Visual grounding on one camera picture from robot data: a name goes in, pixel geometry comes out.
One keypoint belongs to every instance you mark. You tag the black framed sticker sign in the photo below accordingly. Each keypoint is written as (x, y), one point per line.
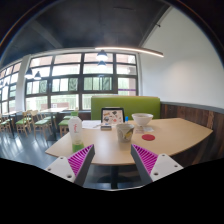
(111, 116)

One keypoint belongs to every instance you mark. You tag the background wooden table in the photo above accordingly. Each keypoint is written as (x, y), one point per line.
(51, 112)

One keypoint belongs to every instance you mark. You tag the patterned paper cup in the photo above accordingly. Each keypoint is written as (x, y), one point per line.
(124, 132)

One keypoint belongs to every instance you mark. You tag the wooden chair green seat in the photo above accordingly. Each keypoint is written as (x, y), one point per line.
(24, 124)
(39, 125)

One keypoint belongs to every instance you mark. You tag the long linear ceiling light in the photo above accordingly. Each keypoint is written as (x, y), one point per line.
(137, 50)

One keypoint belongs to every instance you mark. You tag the green stool seat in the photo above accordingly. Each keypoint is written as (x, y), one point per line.
(63, 126)

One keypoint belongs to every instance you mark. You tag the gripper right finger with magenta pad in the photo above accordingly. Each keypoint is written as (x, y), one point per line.
(151, 166)

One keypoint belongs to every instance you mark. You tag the white ceramic bowl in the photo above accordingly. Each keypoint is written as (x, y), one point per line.
(142, 119)

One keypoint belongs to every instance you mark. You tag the red round coaster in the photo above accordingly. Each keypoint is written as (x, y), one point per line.
(148, 137)

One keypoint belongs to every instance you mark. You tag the black table pedestal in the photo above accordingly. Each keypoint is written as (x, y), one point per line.
(117, 177)

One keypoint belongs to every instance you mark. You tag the white paper sheet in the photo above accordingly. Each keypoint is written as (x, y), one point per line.
(91, 124)

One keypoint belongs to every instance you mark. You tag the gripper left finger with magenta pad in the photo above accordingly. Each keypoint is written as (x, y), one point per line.
(75, 167)

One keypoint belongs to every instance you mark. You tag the blue pendant lamp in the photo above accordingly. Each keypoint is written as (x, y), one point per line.
(102, 56)

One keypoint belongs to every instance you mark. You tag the white bottle with green cap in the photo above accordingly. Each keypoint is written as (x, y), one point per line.
(75, 130)

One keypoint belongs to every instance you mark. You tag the green booth sofa back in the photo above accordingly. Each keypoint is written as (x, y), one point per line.
(130, 104)

